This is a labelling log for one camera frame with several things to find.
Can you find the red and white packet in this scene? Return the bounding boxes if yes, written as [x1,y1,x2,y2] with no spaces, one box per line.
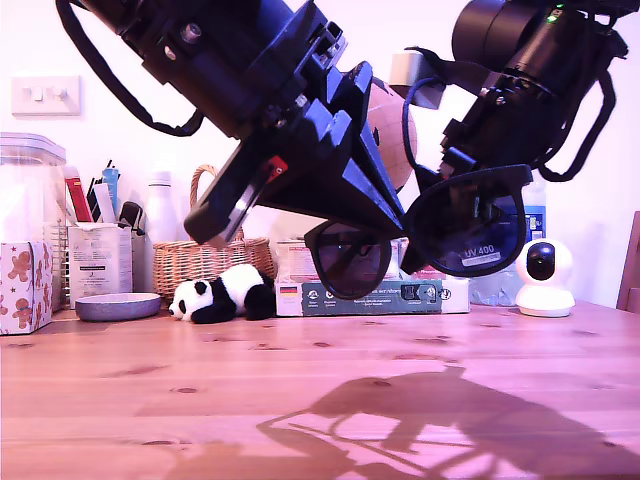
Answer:
[63,166,94,224]

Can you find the panda plush toy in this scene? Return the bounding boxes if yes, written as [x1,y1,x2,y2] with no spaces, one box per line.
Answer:
[167,263,277,325]

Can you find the metal wire rack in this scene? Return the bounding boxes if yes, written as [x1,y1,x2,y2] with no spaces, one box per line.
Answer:
[52,219,71,301]

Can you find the large clear water bottle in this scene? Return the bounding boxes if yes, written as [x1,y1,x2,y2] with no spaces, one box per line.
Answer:
[469,177,547,307]

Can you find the clear plastic lidded container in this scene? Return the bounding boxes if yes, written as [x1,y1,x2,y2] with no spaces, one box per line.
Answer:
[0,132,67,314]

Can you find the white bottle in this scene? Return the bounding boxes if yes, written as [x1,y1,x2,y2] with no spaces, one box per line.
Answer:
[143,170,177,295]

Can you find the wicker basket with handle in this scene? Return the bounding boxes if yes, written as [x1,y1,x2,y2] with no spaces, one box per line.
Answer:
[152,164,277,301]

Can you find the cardboard can tray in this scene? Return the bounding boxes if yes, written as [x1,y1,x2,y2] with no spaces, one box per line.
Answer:
[274,279,470,317]

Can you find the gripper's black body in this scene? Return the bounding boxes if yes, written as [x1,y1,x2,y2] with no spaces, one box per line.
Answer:
[442,67,557,175]
[183,62,375,247]

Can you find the small white round camera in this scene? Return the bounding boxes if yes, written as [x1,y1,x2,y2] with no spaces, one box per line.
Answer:
[514,238,576,318]

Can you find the thin black cable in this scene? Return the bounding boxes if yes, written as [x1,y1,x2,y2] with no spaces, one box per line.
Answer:
[402,77,451,174]

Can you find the black sunglasses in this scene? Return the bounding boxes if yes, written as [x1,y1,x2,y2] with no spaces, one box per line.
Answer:
[303,163,534,302]

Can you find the cork globe on metal stand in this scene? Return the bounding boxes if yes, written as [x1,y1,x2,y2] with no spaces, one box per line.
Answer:
[366,77,419,192]

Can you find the white wall light switch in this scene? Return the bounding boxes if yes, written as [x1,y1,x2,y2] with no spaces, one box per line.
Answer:
[10,74,82,117]

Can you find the grey bowl white inside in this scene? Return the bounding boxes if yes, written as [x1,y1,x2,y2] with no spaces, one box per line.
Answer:
[73,292,162,323]

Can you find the gingerbread print tissue box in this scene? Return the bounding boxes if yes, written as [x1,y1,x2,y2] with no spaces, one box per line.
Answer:
[0,240,54,336]

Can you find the thick black sleeved cable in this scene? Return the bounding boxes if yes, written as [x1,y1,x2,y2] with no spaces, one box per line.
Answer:
[537,69,617,182]
[54,0,204,137]

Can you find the black pen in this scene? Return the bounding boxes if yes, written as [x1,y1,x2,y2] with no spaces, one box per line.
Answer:
[85,175,104,224]

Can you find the white paper strip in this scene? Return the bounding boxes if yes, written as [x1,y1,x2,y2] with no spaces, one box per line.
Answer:
[92,183,117,224]

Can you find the blue tube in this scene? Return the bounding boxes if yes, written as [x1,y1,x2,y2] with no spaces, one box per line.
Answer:
[101,167,121,221]

